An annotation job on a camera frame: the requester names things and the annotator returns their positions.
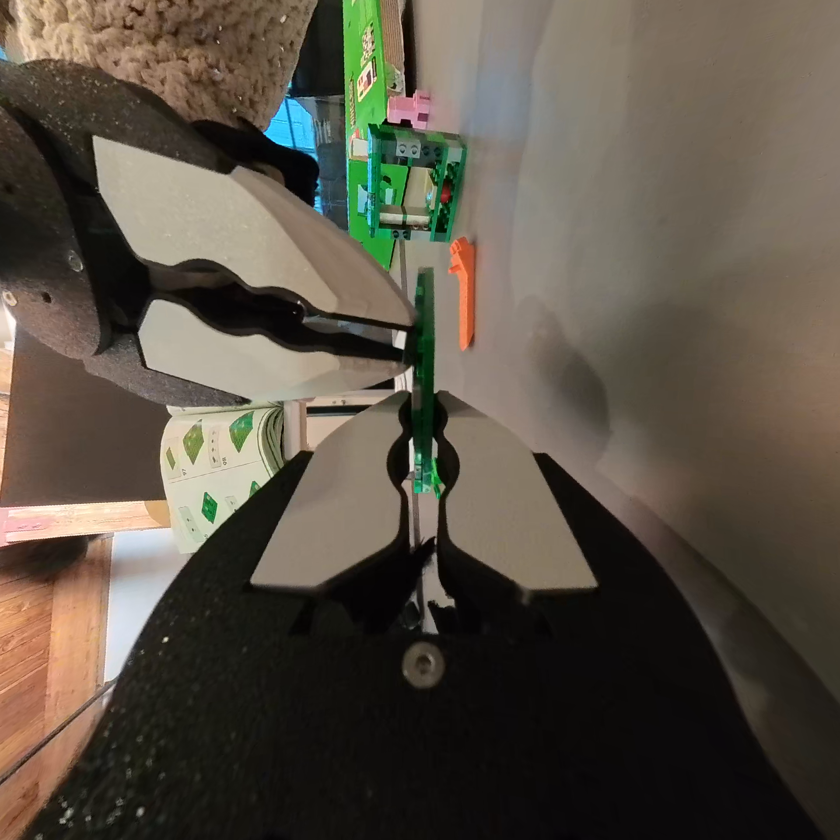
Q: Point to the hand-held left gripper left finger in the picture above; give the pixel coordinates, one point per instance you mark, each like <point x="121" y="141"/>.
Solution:
<point x="334" y="512"/>

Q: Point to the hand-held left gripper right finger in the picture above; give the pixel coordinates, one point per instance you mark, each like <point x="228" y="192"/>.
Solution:
<point x="505" y="512"/>

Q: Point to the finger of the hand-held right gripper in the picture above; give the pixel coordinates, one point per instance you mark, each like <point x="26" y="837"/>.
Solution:
<point x="229" y="354"/>
<point x="249" y="229"/>

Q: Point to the green mosaic lego plate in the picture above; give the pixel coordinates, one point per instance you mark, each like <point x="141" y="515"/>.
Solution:
<point x="425" y="367"/>

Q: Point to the person's right forearm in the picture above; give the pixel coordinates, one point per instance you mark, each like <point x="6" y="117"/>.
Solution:
<point x="164" y="52"/>

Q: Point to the lego instruction booklet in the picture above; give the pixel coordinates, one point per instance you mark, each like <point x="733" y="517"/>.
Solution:
<point x="197" y="485"/>

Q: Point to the small green lego house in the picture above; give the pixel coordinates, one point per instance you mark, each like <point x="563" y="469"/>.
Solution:
<point x="387" y="184"/>

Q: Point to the green lego box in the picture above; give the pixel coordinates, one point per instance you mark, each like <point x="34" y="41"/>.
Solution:
<point x="361" y="65"/>

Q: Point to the pink lego pig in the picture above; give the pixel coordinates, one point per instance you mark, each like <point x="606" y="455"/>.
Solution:
<point x="407" y="108"/>

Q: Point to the orange lego brick separator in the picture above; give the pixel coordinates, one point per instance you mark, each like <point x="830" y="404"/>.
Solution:
<point x="466" y="308"/>

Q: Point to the black flat panel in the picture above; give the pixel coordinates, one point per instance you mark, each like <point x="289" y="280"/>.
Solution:
<point x="65" y="446"/>

